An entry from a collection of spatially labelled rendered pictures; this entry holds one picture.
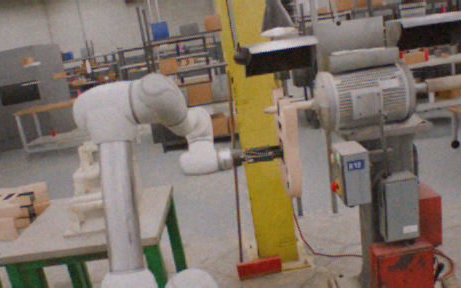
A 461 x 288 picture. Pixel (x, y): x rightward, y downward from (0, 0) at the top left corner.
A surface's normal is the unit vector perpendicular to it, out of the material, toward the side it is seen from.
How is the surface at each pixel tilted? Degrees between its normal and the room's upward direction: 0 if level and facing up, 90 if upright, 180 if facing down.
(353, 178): 90
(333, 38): 90
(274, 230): 90
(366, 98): 90
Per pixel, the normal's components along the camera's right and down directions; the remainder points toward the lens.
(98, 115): -0.24, 0.02
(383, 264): 0.00, 0.24
